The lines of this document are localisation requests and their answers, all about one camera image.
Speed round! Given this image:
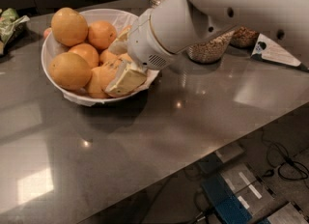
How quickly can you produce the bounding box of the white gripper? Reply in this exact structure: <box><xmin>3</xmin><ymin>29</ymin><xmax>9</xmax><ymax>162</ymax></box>
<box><xmin>105</xmin><ymin>9</ymin><xmax>176</xmax><ymax>97</ymax></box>

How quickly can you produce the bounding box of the green snack packet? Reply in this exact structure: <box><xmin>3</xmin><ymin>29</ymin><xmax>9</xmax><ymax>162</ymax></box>
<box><xmin>0</xmin><ymin>8</ymin><xmax>30</xmax><ymax>56</ymax></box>

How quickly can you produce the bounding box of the large orange top left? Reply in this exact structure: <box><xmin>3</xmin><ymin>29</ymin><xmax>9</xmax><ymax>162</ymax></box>
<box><xmin>51</xmin><ymin>8</ymin><xmax>88</xmax><ymax>46</ymax></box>

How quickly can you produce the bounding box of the wrinkled orange front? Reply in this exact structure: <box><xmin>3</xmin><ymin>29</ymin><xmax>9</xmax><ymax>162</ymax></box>
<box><xmin>98</xmin><ymin>56</ymin><xmax>127</xmax><ymax>98</ymax></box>

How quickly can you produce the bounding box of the large orange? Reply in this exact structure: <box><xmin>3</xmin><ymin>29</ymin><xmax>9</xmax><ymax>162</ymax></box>
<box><xmin>51</xmin><ymin>8</ymin><xmax>88</xmax><ymax>46</ymax></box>
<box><xmin>48</xmin><ymin>52</ymin><xmax>92</xmax><ymax>91</ymax></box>

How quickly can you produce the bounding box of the small orange centre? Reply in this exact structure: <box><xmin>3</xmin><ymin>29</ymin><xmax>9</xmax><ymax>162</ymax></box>
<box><xmin>99</xmin><ymin>49</ymin><xmax>118</xmax><ymax>65</ymax></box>

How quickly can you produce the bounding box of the orange front bottom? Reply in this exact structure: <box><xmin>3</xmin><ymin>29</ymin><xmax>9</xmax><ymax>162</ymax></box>
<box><xmin>85</xmin><ymin>67</ymin><xmax>108</xmax><ymax>98</ymax></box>

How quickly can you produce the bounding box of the pink fruit behind bowl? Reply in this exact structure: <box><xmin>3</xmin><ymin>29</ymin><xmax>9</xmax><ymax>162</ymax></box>
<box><xmin>43</xmin><ymin>27</ymin><xmax>52</xmax><ymax>39</ymax></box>

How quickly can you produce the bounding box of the large orange front left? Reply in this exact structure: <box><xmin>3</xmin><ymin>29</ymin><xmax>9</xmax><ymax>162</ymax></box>
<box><xmin>48</xmin><ymin>52</ymin><xmax>92</xmax><ymax>91</ymax></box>

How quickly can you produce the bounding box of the orange centre left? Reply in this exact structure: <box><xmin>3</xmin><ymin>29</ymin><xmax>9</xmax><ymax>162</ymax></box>
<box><xmin>69</xmin><ymin>43</ymin><xmax>99</xmax><ymax>69</ymax></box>

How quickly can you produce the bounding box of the allergen info card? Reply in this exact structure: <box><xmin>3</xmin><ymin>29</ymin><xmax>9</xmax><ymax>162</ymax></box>
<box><xmin>251</xmin><ymin>34</ymin><xmax>309</xmax><ymax>71</ymax></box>

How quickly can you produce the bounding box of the white bowl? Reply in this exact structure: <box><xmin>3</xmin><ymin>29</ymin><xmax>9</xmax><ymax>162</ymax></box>
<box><xmin>41</xmin><ymin>9</ymin><xmax>159</xmax><ymax>106</ymax></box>

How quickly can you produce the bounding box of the black cable on floor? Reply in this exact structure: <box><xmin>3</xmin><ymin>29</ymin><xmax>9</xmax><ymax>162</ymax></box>
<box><xmin>262</xmin><ymin>130</ymin><xmax>309</xmax><ymax>190</ymax></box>

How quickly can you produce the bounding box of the glass jar of cereal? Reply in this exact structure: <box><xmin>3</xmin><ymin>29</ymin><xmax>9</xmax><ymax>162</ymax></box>
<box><xmin>186</xmin><ymin>31</ymin><xmax>234</xmax><ymax>64</ymax></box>

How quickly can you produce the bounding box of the glass jar of granola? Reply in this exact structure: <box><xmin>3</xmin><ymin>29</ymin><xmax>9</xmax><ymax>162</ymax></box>
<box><xmin>231</xmin><ymin>27</ymin><xmax>259</xmax><ymax>48</ymax></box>

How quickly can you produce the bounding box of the orange top middle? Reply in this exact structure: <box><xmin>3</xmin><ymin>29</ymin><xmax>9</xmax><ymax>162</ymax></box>
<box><xmin>88</xmin><ymin>20</ymin><xmax>117</xmax><ymax>50</ymax></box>

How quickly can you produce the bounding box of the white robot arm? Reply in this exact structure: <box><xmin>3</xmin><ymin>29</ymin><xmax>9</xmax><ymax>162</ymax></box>
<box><xmin>109</xmin><ymin>0</ymin><xmax>309</xmax><ymax>70</ymax></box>

